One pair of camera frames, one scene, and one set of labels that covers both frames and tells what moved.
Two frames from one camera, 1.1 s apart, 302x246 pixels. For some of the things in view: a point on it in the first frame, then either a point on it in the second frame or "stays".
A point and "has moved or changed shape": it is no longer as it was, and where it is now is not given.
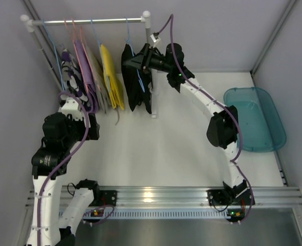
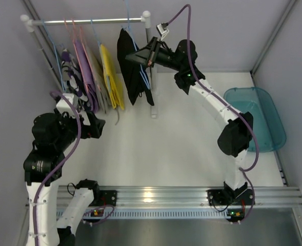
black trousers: x=136 y=82 has moved or changed shape
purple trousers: x=87 y=75 stays
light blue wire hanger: x=128 y=39 -> x=128 y=18
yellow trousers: x=112 y=79 stays
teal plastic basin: x=262 y=128 stays
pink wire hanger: x=77 y=55 stays
